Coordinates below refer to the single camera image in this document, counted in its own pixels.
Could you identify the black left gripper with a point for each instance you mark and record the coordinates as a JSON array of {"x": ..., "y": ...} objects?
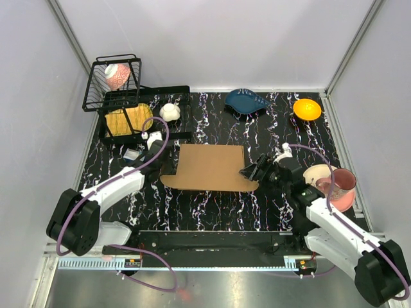
[{"x": 170, "y": 167}]

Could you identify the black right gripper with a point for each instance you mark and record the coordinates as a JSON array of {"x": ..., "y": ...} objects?
[{"x": 265, "y": 163}]

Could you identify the brown cardboard box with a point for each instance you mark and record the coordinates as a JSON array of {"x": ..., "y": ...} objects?
[{"x": 210, "y": 167}]

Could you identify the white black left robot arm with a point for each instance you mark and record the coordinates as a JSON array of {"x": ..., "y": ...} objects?
[{"x": 76, "y": 223}]

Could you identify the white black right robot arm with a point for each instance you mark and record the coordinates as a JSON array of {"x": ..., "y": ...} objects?
[{"x": 378, "y": 268}]

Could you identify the silver blue toothpaste tube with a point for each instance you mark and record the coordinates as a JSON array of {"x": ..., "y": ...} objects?
[{"x": 132, "y": 155}]

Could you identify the white flower-shaped cup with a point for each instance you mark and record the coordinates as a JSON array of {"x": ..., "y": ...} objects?
[{"x": 170, "y": 112}]

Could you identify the dark red cup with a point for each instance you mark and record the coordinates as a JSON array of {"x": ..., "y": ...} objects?
[{"x": 345, "y": 182}]

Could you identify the woven bamboo tray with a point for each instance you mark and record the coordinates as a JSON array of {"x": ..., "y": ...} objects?
[{"x": 128, "y": 121}]

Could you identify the orange round bowl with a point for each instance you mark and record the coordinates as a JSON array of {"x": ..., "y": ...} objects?
[{"x": 307, "y": 109}]

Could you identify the dark blue leaf dish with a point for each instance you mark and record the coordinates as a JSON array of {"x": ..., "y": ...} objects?
[{"x": 245, "y": 101}]

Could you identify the pink patterned ceramic bowl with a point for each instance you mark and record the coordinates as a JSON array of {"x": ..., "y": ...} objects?
[{"x": 116, "y": 75}]

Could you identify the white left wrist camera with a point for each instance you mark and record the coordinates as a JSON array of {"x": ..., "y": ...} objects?
[{"x": 150, "y": 138}]

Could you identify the black wire dish rack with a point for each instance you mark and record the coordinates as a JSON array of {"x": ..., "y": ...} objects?
[{"x": 101, "y": 99}]

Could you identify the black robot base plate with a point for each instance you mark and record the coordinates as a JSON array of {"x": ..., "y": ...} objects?
[{"x": 270, "y": 243}]

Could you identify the aluminium front rail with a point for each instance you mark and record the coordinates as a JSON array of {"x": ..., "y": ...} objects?
[{"x": 128, "y": 259}]

